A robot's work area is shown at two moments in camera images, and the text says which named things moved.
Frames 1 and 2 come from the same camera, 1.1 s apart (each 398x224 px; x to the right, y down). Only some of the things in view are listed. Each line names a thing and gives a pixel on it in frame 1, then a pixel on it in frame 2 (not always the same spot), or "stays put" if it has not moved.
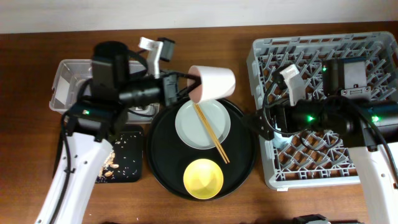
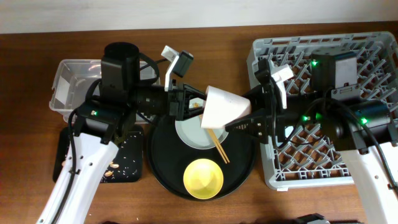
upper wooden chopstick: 212,132 stays put
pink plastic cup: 216,83 → 221,107
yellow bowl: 203,178 stays put
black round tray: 168,156 stays put
